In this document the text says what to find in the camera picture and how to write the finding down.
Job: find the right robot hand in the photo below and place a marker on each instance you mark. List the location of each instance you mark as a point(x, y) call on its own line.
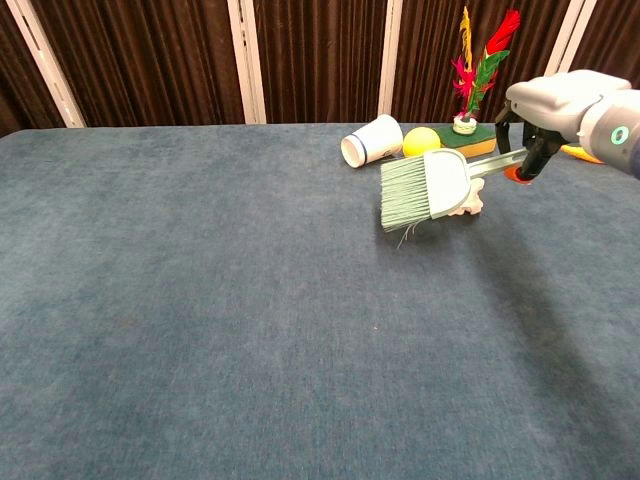
point(555, 105)

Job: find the white hand broom green bristles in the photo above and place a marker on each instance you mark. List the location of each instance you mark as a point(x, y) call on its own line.
point(445, 182)

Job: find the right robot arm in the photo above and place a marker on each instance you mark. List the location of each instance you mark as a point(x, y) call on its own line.
point(617, 135)

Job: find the crumpled white paper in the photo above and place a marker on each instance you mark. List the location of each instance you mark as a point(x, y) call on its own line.
point(472, 205)

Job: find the yellow ball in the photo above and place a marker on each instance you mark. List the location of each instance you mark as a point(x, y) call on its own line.
point(421, 141)

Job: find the yellow rubber chicken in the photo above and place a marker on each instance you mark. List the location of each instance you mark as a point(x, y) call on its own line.
point(582, 156)

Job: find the colourful feather shuttlecock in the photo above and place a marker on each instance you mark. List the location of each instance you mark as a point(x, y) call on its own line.
point(470, 85)

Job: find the green yellow sponge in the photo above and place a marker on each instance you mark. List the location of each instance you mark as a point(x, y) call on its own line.
point(475, 142)

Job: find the white paper cup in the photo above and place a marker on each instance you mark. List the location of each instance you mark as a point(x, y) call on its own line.
point(375, 142)

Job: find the blue table mat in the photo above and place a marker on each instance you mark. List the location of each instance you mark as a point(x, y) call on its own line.
point(225, 300)

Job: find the dark brown curtain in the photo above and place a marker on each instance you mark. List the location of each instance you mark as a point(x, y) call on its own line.
point(150, 60)

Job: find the white metal frame post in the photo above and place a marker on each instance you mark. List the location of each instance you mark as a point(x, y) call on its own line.
point(247, 62)
point(570, 35)
point(390, 60)
point(47, 65)

